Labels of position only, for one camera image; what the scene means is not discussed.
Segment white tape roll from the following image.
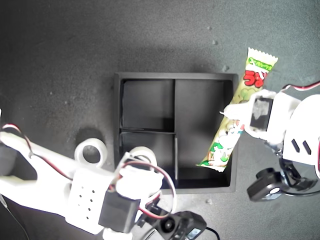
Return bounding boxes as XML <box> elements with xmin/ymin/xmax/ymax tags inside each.
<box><xmin>129</xmin><ymin>146</ymin><xmax>158</xmax><ymax>173</ymax></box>
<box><xmin>74</xmin><ymin>138</ymin><xmax>109</xmax><ymax>172</ymax></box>

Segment green printed snack bar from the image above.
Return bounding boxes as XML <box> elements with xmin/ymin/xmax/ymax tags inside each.
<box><xmin>195</xmin><ymin>46</ymin><xmax>279</xmax><ymax>174</ymax></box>

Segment black tray with wells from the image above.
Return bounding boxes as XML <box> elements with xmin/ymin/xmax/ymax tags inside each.
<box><xmin>113</xmin><ymin>71</ymin><xmax>239</xmax><ymax>195</ymax></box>

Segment red black servo wire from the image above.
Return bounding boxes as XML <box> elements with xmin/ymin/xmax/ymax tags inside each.
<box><xmin>117</xmin><ymin>161</ymin><xmax>177</xmax><ymax>216</ymax></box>
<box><xmin>1</xmin><ymin>123</ymin><xmax>76</xmax><ymax>181</ymax></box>
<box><xmin>281</xmin><ymin>80</ymin><xmax>320</xmax><ymax>93</ymax></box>

